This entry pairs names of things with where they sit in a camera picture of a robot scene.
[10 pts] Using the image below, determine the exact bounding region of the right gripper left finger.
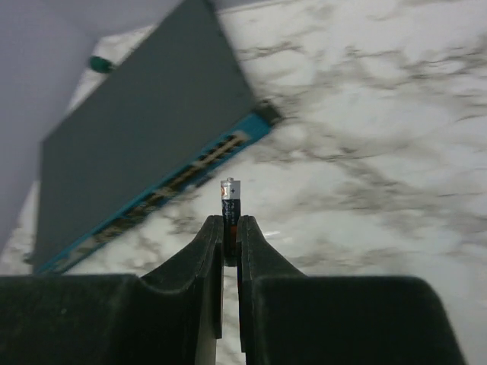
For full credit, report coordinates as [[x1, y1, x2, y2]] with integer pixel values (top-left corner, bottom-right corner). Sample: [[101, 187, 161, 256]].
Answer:
[[1, 216, 223, 364]]

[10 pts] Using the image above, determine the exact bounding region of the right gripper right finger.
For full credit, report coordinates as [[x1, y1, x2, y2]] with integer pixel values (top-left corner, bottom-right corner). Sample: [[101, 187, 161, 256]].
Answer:
[[237, 216, 466, 365]]

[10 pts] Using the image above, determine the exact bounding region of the small grey battery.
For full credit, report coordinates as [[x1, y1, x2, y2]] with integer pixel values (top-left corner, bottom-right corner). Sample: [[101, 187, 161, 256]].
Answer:
[[221, 177, 241, 267]]

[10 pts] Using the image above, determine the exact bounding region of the dark grey network switch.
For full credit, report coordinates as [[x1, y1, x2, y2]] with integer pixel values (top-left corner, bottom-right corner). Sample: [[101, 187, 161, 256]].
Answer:
[[30, 1, 281, 275]]

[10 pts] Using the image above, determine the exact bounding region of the green handled screwdriver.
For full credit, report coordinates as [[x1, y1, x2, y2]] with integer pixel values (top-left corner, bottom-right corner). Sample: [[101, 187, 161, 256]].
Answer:
[[88, 56, 114, 75]]

